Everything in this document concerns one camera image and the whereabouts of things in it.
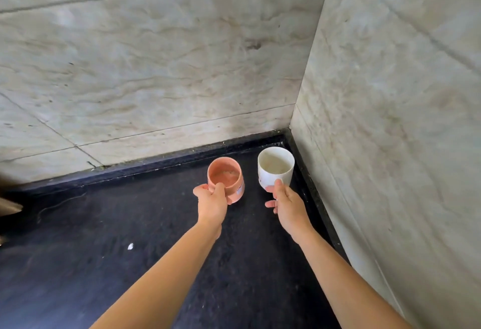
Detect white ceramic cup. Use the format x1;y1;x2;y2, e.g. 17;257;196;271
257;146;295;190

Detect person's left hand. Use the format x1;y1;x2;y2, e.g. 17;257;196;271
193;183;233;229

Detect pink ceramic cup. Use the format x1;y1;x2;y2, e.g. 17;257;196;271
207;157;246;205

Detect person's right forearm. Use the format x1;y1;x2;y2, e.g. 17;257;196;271
292;227;414;329

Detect person's right hand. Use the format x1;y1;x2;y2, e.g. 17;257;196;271
265;179;315;245

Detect person's left forearm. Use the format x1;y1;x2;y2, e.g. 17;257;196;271
89;221;222;329

